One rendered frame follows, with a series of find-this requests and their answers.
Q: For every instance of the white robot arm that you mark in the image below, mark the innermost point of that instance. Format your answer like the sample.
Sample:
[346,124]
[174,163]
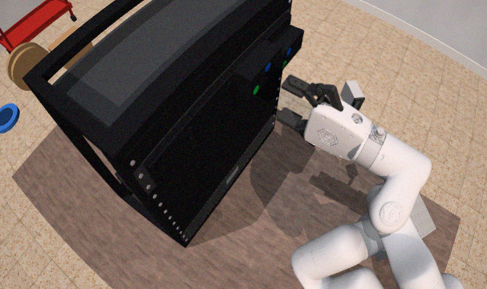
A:
[389,204]

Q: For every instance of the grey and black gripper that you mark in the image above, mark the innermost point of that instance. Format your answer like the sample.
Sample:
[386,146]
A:
[340,129]

